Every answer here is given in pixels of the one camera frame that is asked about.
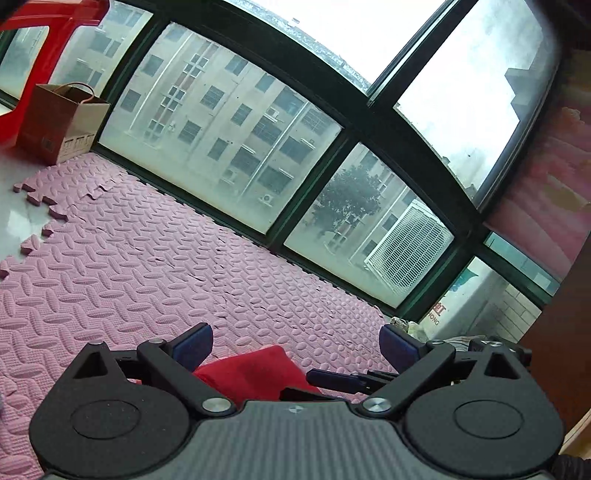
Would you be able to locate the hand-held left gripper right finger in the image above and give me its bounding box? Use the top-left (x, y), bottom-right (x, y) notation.
top-left (362, 324), bottom-right (522, 418)

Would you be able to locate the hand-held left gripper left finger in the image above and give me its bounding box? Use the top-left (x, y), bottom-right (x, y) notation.
top-left (69, 323), bottom-right (236, 415)

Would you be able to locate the red garment with gold embroidery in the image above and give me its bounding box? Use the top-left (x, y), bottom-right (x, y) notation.
top-left (193, 345), bottom-right (325, 408)

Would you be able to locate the white spotted cloth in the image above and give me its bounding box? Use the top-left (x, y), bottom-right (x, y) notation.
top-left (392, 318), bottom-right (483, 352)

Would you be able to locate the brown wooden cabinet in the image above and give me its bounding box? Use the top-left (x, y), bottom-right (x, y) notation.
top-left (519, 240), bottom-right (591, 435)

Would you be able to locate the white air conditioner outdoor unit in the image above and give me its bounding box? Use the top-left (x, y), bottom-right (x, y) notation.
top-left (364, 198), bottom-right (455, 295)

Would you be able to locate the pink foam puzzle mat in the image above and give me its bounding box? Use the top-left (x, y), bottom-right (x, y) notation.
top-left (0, 152), bottom-right (402, 480)

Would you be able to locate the green tree outside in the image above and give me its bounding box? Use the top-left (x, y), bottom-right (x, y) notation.
top-left (308, 164), bottom-right (385, 241)

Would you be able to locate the pink curtain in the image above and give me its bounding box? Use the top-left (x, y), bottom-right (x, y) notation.
top-left (482, 46), bottom-right (591, 282)

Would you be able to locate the apartment building outside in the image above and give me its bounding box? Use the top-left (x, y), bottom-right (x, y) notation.
top-left (83, 23), bottom-right (407, 259)

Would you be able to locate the brown paper bag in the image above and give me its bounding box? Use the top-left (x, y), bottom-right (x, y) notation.
top-left (17, 82), bottom-right (112, 165)

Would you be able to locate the red plastic stool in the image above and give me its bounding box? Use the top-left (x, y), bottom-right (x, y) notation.
top-left (0, 0), bottom-right (112, 149)

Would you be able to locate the dark green window frame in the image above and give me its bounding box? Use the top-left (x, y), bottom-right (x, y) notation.
top-left (0, 0), bottom-right (568, 324)

